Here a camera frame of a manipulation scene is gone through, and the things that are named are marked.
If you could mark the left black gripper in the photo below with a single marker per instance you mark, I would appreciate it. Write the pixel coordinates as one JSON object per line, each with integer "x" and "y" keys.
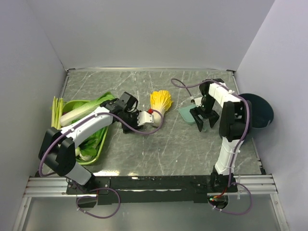
{"x": 134, "y": 126}

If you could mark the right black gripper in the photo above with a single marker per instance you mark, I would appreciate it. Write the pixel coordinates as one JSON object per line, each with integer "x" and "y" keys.
{"x": 213, "y": 116}

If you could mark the teal dustpan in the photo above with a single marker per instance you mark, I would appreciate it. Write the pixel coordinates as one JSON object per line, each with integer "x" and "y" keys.
{"x": 191, "y": 115}

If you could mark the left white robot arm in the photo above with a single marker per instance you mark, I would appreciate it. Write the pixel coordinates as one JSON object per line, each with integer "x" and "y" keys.
{"x": 58, "y": 149}

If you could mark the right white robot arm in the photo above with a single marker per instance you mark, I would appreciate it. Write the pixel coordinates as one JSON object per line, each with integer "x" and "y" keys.
{"x": 233, "y": 112}

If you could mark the yellow napa cabbage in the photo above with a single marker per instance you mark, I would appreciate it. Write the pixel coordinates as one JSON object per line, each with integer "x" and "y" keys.
{"x": 160, "y": 101}

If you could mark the large lettuce leaf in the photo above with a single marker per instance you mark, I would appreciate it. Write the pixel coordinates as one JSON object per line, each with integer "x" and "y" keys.
{"x": 77, "y": 109}

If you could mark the bok choy greens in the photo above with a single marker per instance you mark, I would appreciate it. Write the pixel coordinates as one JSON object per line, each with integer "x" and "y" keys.
{"x": 88, "y": 149}

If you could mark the green vegetable tray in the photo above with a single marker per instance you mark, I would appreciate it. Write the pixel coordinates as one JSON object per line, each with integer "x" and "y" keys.
{"x": 93, "y": 160}

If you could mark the dark blue bin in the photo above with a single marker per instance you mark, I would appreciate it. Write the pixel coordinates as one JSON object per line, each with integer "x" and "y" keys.
{"x": 262, "y": 114}

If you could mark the green onion stalks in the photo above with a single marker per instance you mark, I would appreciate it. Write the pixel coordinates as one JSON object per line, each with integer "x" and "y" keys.
{"x": 56, "y": 112}

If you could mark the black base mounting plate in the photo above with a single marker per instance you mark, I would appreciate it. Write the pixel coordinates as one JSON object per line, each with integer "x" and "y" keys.
{"x": 150, "y": 189}

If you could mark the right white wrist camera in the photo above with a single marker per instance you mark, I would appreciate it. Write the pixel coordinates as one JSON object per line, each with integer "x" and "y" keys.
{"x": 198, "y": 101}

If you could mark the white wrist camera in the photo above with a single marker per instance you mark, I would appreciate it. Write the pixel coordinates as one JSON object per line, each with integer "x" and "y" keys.
{"x": 144, "y": 118}
{"x": 198, "y": 101}

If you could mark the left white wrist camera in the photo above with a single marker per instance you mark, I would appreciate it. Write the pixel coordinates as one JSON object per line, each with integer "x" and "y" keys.
{"x": 144, "y": 118}

